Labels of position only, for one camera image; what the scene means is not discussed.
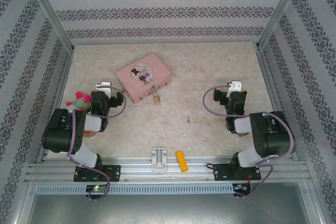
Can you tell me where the pink tin box with cartoon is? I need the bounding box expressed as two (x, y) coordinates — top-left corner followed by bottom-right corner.
(115, 53), (173, 104)

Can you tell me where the small brass padlock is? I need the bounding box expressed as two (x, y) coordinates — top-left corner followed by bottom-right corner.
(151, 85), (161, 104)

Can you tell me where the pink green plush toy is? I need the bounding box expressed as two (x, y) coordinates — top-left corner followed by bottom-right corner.
(65, 91), (92, 111)

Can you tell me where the yellow rectangular block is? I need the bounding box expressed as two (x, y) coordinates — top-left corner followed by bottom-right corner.
(175, 150), (190, 172)

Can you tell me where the small controller circuit board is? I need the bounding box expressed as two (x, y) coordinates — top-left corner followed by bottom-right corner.
(233, 183), (250, 196)
(86, 185), (108, 195)

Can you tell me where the grey metal panel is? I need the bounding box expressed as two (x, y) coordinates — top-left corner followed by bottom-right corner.
(15, 182), (323, 224)

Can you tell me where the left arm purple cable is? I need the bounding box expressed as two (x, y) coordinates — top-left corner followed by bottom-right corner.
(67, 86), (127, 202)

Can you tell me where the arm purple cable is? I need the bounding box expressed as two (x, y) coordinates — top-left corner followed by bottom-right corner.
(203, 84), (296, 201)
(67, 86), (127, 202)

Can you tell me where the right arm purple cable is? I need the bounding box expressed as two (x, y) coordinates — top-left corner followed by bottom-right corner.
(203, 84), (296, 201)

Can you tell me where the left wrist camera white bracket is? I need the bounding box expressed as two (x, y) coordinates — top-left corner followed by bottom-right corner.
(95, 81), (117, 95)

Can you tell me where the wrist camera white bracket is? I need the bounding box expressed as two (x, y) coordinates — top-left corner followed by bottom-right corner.
(226, 80), (243, 97)
(95, 81), (117, 95)

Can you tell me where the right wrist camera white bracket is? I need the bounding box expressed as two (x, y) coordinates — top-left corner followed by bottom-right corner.
(226, 80), (243, 97)

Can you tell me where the aluminium side rail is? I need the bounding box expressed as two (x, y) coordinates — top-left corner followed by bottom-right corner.
(257, 47), (300, 161)
(35, 49), (76, 163)

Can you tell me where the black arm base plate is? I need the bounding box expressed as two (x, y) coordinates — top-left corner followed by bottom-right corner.
(74, 165), (121, 183)
(214, 163), (262, 182)

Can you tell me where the white metal bracket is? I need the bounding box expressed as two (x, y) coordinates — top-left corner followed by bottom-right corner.
(150, 146), (169, 174)

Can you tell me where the aluminium front rail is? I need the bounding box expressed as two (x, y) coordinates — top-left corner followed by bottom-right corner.
(25, 157), (313, 183)

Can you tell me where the aluminium frame post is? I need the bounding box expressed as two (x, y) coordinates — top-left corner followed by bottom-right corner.
(22, 0), (76, 51)
(257, 0), (309, 50)

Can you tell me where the grey slotted cable duct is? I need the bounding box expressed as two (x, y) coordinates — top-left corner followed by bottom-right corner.
(35, 184), (250, 195)

